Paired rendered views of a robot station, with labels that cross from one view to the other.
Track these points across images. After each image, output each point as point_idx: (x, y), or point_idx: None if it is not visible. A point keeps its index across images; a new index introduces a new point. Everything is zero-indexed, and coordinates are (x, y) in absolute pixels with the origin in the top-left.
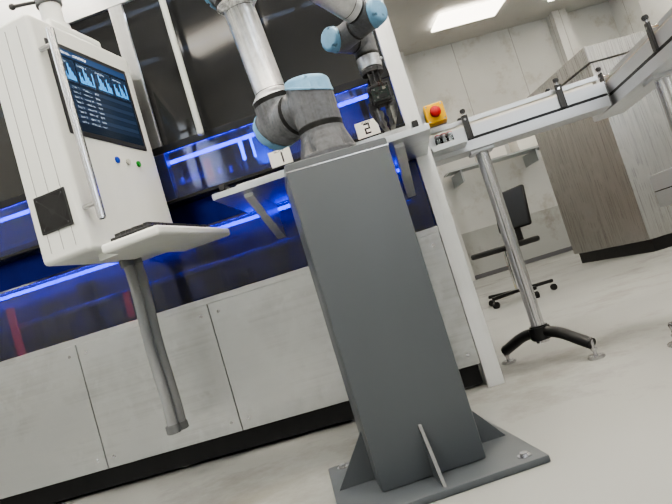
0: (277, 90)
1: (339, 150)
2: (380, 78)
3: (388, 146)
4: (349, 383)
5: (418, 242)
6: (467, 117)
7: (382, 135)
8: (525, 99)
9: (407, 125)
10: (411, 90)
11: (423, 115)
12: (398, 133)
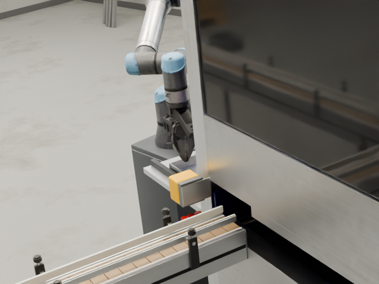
0: None
1: (152, 135)
2: (168, 112)
3: (131, 150)
4: None
5: (139, 202)
6: (162, 221)
7: (192, 156)
8: (88, 256)
9: (170, 163)
10: (194, 144)
11: (203, 182)
12: (167, 160)
